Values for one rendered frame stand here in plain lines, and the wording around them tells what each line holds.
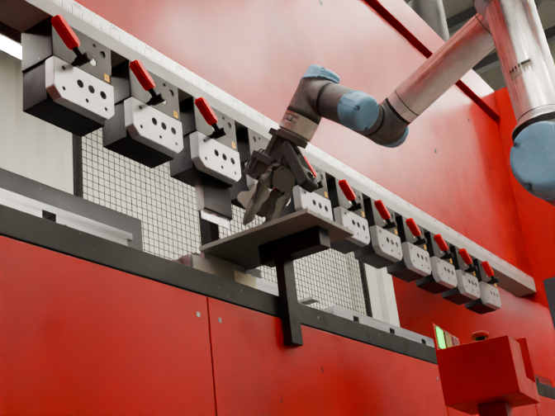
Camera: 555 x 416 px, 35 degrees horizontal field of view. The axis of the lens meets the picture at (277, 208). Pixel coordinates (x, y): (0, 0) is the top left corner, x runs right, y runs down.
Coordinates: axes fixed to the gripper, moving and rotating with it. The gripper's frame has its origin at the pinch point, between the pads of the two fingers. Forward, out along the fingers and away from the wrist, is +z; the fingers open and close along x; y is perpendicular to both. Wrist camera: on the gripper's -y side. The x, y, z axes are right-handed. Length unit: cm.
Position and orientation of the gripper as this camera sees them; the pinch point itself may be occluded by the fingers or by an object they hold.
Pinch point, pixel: (258, 224)
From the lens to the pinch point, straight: 184.5
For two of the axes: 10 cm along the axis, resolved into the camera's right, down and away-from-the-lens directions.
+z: -4.4, 9.0, 0.1
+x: -5.6, -2.6, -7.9
